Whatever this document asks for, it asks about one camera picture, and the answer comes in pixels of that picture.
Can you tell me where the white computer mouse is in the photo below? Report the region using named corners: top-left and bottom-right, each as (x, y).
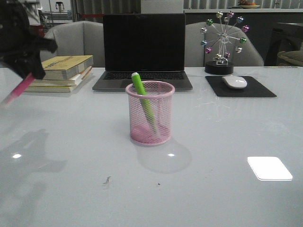
top-left (222, 75), bottom-right (247, 89)

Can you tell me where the ferris wheel desk toy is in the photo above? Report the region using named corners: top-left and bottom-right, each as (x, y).
top-left (200, 11), bottom-right (250, 75)

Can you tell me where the fruit bowl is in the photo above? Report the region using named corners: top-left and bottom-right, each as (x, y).
top-left (238, 0), bottom-right (260, 9)

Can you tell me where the grey armchair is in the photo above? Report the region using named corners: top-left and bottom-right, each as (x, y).
top-left (40, 21), bottom-right (105, 67)
top-left (185, 22), bottom-right (264, 67)

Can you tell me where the middle cream book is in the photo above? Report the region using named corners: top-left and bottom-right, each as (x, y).
top-left (30, 66), bottom-right (92, 87)

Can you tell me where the grey armchair right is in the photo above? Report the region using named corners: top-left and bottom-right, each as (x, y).
top-left (185, 22), bottom-right (264, 67)

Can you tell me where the yellow top book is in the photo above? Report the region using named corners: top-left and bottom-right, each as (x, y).
top-left (42, 55), bottom-right (94, 80)

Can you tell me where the pink highlighter pen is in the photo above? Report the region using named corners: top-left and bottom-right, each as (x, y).
top-left (0, 73), bottom-right (35, 109)

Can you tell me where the white box behind laptop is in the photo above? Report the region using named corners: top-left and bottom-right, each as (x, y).
top-left (141, 0), bottom-right (184, 14)

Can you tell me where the grey armchair left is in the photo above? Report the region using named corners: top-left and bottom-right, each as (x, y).
top-left (40, 21), bottom-right (105, 67)

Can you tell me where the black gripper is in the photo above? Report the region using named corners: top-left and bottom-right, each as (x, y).
top-left (0, 0), bottom-right (58, 79)

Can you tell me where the bottom yellow book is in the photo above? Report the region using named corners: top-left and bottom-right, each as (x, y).
top-left (25, 76), bottom-right (88, 93)

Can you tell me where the black mouse pad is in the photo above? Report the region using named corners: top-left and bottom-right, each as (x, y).
top-left (205, 76), bottom-right (277, 97)

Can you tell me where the yellow book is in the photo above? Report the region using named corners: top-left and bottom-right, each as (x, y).
top-left (42, 55), bottom-right (94, 80)
top-left (25, 76), bottom-right (88, 93)

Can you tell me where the pink mesh pen holder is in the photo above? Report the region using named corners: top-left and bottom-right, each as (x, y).
top-left (125, 81), bottom-right (175, 146)

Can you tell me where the dark grey laptop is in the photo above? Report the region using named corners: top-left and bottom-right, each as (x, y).
top-left (92, 13), bottom-right (193, 92)

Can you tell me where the green highlighter pen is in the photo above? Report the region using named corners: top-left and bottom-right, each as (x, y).
top-left (131, 72), bottom-right (158, 135)

